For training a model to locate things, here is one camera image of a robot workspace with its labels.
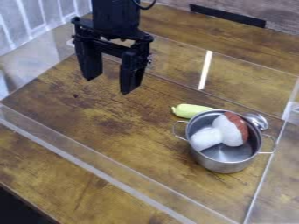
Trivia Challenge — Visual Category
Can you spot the green handled silver spoon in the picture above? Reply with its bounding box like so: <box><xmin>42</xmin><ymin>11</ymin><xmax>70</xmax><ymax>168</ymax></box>
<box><xmin>170</xmin><ymin>103</ymin><xmax>268</xmax><ymax>130</ymax></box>

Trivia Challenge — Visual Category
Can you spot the black strip on table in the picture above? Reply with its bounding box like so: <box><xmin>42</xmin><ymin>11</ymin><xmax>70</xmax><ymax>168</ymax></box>
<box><xmin>189</xmin><ymin>3</ymin><xmax>267</xmax><ymax>28</ymax></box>

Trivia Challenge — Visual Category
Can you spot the clear acrylic barrier panel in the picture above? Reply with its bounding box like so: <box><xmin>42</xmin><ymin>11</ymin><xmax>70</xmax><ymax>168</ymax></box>
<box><xmin>0</xmin><ymin>103</ymin><xmax>237</xmax><ymax>224</ymax></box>

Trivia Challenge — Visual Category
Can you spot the white plush mushroom red cap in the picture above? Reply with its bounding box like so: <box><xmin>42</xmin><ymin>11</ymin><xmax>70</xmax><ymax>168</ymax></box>
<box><xmin>190</xmin><ymin>112</ymin><xmax>248</xmax><ymax>151</ymax></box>

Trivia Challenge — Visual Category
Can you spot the silver metal pot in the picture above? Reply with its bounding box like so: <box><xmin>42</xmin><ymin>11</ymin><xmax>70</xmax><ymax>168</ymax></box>
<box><xmin>172</xmin><ymin>109</ymin><xmax>276</xmax><ymax>173</ymax></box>

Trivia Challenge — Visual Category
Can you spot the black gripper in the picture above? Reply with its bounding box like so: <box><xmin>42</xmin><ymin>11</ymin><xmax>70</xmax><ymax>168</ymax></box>
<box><xmin>70</xmin><ymin>17</ymin><xmax>154</xmax><ymax>95</ymax></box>

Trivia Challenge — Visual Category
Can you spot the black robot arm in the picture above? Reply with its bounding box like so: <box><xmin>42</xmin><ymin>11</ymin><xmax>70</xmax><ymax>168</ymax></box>
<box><xmin>70</xmin><ymin>0</ymin><xmax>156</xmax><ymax>95</ymax></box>

